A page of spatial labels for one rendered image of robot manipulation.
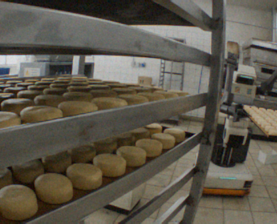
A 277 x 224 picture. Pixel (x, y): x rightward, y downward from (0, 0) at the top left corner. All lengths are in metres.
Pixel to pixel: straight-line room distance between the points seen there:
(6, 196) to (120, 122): 0.16
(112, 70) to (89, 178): 5.71
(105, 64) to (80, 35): 5.85
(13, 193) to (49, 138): 0.10
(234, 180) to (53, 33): 2.24
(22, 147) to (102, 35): 0.12
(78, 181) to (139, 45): 0.18
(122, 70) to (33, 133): 5.72
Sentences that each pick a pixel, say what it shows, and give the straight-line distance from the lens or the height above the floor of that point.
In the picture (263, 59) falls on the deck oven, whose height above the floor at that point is 1.64.
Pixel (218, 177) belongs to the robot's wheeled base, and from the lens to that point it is 2.28.
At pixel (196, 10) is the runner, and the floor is 1.32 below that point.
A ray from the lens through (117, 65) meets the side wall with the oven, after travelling 5.93.
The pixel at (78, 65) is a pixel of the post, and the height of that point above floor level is 1.18.
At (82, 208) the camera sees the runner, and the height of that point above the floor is 1.05.
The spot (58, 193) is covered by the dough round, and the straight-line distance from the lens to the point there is 0.27.
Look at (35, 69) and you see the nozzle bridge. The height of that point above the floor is 1.13.
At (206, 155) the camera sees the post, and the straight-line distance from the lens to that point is 0.57.
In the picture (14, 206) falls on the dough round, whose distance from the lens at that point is 0.25.
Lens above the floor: 1.21
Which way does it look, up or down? 12 degrees down
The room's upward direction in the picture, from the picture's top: 5 degrees clockwise
